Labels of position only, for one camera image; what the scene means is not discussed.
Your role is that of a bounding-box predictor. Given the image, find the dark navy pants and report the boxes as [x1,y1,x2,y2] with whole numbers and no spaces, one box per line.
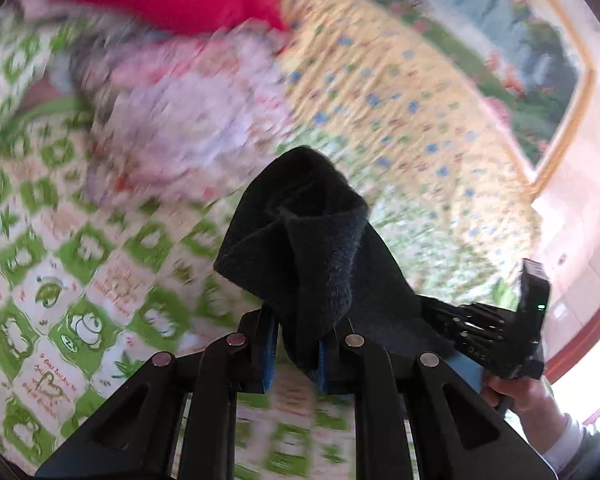
[214,146,455,387]

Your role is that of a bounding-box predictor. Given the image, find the right forearm white sleeve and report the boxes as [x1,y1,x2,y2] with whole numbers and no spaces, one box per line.
[541,415,600,479]

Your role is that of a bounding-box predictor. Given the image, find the person's right hand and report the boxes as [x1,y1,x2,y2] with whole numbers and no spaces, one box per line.
[480,374,568,453]

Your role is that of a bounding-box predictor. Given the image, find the green white frog bedsheet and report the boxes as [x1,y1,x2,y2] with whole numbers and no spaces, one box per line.
[0,6,508,472]

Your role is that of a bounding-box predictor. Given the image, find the yellow cartoon animal quilt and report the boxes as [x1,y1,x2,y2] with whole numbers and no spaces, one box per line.
[279,0,539,275]

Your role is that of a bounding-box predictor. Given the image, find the white pink floral cloth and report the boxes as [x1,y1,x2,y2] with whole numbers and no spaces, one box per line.
[69,24,294,208]

